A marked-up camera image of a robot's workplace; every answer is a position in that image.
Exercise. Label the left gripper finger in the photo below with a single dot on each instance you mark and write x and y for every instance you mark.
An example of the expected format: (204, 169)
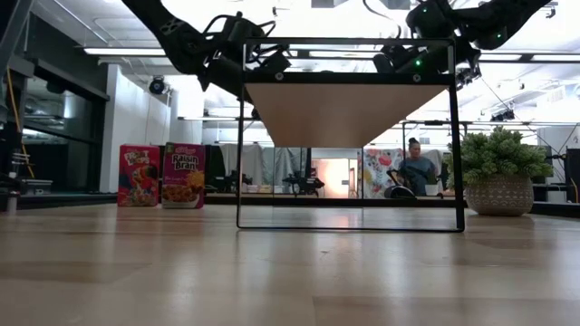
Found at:
(274, 62)

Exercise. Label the purple Raisin Bran cereal box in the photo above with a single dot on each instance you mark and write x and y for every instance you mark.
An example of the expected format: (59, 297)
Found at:
(183, 176)

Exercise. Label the red Froot Loops cereal box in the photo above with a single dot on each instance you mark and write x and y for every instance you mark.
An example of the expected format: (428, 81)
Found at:
(138, 176)

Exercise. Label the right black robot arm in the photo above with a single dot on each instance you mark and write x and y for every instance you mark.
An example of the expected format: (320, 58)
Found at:
(498, 13)

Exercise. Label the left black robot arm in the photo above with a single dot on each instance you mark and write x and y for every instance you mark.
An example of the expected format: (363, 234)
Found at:
(176, 36)

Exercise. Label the black ceiling spotlight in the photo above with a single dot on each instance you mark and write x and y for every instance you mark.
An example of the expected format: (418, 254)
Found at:
(466, 78)
(503, 116)

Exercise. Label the grey hanging drape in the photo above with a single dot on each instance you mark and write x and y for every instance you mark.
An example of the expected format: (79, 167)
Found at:
(254, 163)

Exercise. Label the floral patterned cloth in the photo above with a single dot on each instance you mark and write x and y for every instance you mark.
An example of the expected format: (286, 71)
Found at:
(376, 167)

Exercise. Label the person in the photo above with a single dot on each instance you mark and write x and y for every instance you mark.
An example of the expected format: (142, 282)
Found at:
(417, 172)

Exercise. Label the round green potted plant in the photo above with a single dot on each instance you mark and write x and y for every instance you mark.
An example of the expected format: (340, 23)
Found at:
(498, 194)

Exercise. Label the grey tray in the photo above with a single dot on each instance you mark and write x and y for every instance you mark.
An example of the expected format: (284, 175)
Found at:
(38, 186)

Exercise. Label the small white cylinder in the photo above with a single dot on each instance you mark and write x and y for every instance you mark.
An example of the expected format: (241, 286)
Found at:
(12, 204)

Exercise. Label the wooden shelf black metal frame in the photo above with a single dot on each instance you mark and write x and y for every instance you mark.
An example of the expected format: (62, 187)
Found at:
(344, 113)

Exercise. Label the black metal table frame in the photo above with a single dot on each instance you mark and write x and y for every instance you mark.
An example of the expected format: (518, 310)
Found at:
(68, 199)

